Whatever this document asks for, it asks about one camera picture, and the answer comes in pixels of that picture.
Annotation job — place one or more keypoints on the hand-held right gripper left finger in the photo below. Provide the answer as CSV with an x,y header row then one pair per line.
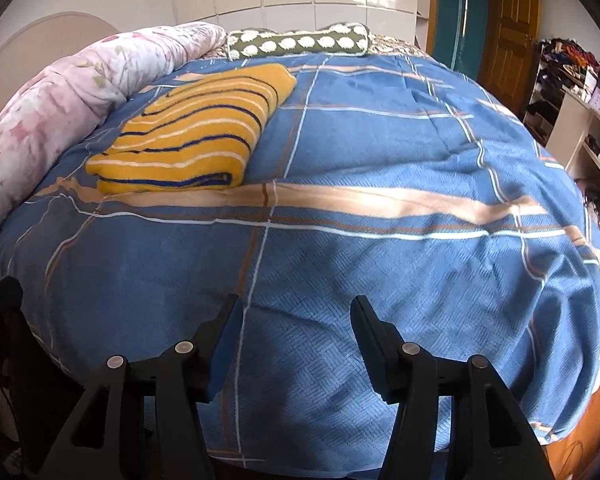
x,y
225,355

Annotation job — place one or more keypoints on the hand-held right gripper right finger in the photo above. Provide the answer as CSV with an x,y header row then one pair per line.
x,y
380,360

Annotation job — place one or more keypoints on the yellow striped knit sweater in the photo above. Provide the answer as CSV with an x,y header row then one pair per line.
x,y
190,130

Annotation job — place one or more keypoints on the pile of clothes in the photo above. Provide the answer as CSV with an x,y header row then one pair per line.
x,y
570,52

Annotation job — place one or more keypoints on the blue checked bed cover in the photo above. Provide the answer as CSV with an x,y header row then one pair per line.
x,y
355,260

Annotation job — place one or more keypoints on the pink floral quilt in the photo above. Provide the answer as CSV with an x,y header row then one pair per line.
x,y
55,105

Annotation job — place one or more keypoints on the beige arched headboard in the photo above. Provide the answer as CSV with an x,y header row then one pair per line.
x,y
40,40

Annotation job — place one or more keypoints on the white shoe rack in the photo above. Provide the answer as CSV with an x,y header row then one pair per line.
x,y
542,110

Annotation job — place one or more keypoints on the beige television cabinet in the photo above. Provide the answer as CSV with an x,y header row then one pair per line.
x,y
570,120

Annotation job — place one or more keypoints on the green patterned bolster pillow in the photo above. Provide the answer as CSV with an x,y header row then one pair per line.
x,y
300,42

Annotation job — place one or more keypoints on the teal sliding door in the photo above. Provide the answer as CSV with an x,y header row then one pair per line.
x,y
450,10

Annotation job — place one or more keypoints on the brown wooden door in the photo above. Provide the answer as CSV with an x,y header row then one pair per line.
x,y
515,25

